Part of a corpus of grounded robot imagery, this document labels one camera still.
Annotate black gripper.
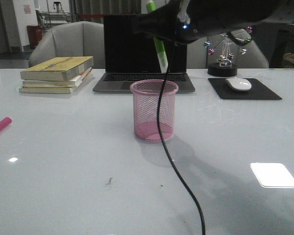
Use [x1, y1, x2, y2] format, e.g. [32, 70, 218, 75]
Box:
[132, 0, 294, 45]

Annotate green marker pen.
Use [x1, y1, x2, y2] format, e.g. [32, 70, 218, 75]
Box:
[146, 0, 168, 73]

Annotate pink marker pen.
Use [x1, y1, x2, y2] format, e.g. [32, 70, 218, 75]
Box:
[0, 117, 12, 132]

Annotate pink mesh pen holder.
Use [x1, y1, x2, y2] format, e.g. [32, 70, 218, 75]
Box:
[130, 79, 178, 142]

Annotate right grey armchair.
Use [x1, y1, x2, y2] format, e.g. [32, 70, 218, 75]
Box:
[187, 29, 269, 69]

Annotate grey armchair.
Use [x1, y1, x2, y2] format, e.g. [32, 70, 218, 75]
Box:
[187, 29, 269, 69]
[28, 21, 105, 69]

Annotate ferris wheel desk ornament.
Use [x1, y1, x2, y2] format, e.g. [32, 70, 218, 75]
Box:
[203, 26, 253, 77]

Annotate grey open laptop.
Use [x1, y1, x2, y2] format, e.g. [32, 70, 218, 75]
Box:
[93, 14, 195, 93]

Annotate white computer mouse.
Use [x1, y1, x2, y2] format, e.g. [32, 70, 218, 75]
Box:
[225, 77, 252, 92]

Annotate black mouse pad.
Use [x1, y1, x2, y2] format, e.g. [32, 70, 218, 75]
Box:
[208, 78, 282, 100]

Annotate left grey armchair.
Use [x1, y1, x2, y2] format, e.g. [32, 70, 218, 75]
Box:
[28, 21, 105, 69]

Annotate middle white book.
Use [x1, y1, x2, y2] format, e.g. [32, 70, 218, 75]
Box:
[23, 68, 92, 88]

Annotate yellow top book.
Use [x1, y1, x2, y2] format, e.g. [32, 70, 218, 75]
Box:
[21, 56, 94, 81]

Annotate yellow book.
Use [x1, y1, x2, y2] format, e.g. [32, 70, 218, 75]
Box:
[21, 56, 94, 81]
[19, 75, 91, 94]

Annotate red trash bin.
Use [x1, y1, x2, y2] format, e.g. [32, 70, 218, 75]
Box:
[26, 25, 42, 49]

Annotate bottom yellow book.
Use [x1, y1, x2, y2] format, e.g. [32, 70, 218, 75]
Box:
[19, 75, 91, 94]

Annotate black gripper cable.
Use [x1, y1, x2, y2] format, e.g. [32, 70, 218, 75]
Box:
[156, 19, 206, 235]

